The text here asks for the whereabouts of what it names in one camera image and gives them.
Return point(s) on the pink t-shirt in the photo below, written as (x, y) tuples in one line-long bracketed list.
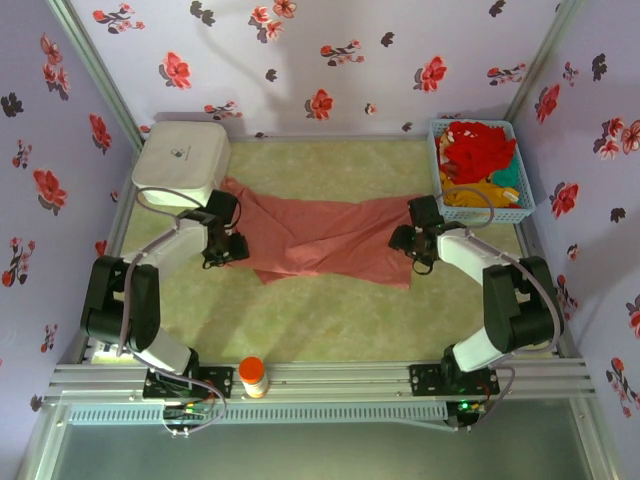
[(320, 235)]

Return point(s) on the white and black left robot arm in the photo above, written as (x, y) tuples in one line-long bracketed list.
[(150, 345)]

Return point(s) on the yellow t-shirt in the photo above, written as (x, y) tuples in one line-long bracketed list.
[(475, 196)]

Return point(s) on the white storage box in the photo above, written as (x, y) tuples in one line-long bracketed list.
[(180, 155)]

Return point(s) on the blue plastic basket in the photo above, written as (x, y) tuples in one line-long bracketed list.
[(520, 212)]

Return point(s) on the green marbled table mat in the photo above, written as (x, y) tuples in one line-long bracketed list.
[(320, 320)]

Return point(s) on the green t-shirt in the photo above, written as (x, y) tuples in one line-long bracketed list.
[(509, 179)]

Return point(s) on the red t-shirt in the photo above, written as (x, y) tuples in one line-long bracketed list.
[(475, 150)]

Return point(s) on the orange-capped white bottle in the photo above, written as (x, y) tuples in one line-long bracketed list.
[(253, 377)]

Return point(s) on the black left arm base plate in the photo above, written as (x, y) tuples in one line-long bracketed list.
[(220, 382)]

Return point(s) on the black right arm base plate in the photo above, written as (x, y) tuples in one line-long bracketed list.
[(425, 380)]

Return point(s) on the aluminium cross rail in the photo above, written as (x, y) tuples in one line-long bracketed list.
[(340, 380)]

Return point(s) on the aluminium frame post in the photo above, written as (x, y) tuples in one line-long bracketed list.
[(545, 55), (95, 75)]

